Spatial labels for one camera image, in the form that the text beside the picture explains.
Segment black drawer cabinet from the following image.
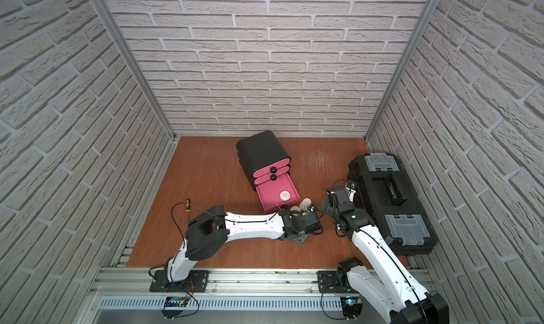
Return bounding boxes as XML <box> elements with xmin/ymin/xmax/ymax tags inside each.
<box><xmin>236</xmin><ymin>131</ymin><xmax>291</xmax><ymax>191</ymax></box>

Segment left controller board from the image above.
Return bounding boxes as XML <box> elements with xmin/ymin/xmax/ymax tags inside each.
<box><xmin>161</xmin><ymin>297</ymin><xmax>190</xmax><ymax>319</ymax></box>

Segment left aluminium corner post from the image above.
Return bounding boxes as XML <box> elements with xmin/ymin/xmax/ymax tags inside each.
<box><xmin>89</xmin><ymin>0</ymin><xmax>176</xmax><ymax>141</ymax></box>

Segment black toolbox grey latches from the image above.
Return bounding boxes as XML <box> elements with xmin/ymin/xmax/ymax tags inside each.
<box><xmin>348</xmin><ymin>153</ymin><xmax>438</xmax><ymax>256</ymax></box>

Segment aluminium corner post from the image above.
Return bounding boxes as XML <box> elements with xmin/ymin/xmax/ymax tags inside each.
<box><xmin>89</xmin><ymin>0</ymin><xmax>176</xmax><ymax>141</ymax></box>
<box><xmin>364</xmin><ymin>0</ymin><xmax>441</xmax><ymax>141</ymax></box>

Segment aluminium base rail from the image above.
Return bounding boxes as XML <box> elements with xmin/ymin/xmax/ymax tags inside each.
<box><xmin>84</xmin><ymin>267</ymin><xmax>362</xmax><ymax>314</ymax></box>

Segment right controller board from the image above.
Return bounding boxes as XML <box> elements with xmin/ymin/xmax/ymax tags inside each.
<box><xmin>340</xmin><ymin>297</ymin><xmax>364</xmax><ymax>321</ymax></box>

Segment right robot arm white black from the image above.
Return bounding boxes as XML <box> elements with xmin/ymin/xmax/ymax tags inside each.
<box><xmin>322</xmin><ymin>186</ymin><xmax>450</xmax><ymax>323</ymax></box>

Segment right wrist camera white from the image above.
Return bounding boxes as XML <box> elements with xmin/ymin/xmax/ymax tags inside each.
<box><xmin>345</xmin><ymin>180</ymin><xmax>358</xmax><ymax>198</ymax></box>

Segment controller board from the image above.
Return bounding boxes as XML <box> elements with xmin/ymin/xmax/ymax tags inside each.
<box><xmin>340</xmin><ymin>297</ymin><xmax>364</xmax><ymax>321</ymax></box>
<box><xmin>161</xmin><ymin>297</ymin><xmax>190</xmax><ymax>319</ymax></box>

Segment right aluminium corner post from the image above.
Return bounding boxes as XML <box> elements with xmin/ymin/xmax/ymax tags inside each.
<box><xmin>364</xmin><ymin>0</ymin><xmax>441</xmax><ymax>141</ymax></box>

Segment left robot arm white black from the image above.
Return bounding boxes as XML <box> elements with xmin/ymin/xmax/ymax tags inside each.
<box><xmin>150</xmin><ymin>206</ymin><xmax>323</xmax><ymax>294</ymax></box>

